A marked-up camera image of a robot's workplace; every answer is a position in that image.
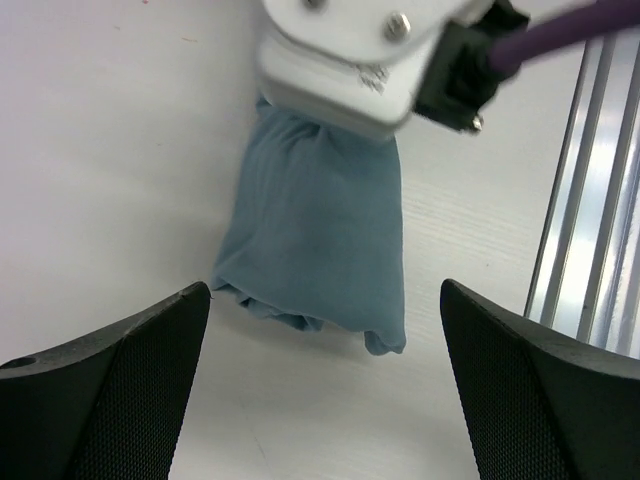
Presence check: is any aluminium front rail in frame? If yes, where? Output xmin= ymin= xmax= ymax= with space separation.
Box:
xmin=524 ymin=30 xmax=639 ymax=358

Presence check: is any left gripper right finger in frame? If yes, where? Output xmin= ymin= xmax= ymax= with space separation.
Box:
xmin=440 ymin=279 xmax=639 ymax=479

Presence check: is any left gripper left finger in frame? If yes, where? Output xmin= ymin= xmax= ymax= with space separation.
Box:
xmin=1 ymin=282 xmax=210 ymax=480

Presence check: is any blue-grey t-shirt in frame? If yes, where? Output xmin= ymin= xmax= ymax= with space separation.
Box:
xmin=211 ymin=97 xmax=407 ymax=356

